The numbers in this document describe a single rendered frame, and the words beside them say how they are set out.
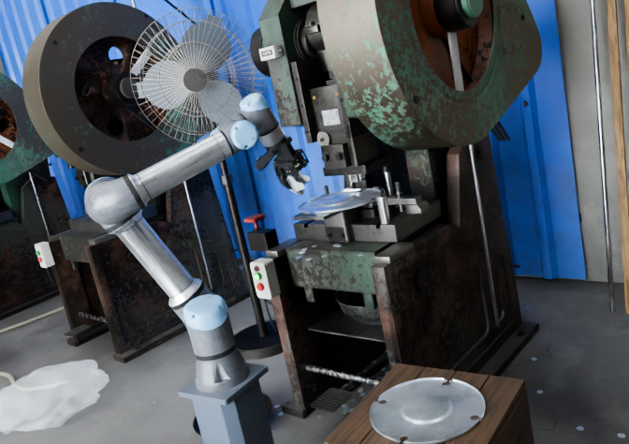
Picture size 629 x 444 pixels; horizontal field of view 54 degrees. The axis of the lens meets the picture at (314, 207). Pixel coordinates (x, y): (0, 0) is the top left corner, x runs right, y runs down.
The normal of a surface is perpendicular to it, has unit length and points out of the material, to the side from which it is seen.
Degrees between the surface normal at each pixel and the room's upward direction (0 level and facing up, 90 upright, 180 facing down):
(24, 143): 90
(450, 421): 0
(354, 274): 90
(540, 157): 90
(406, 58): 90
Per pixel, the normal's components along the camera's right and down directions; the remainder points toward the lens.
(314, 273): -0.63, 0.29
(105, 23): 0.73, 0.00
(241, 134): 0.35, 0.13
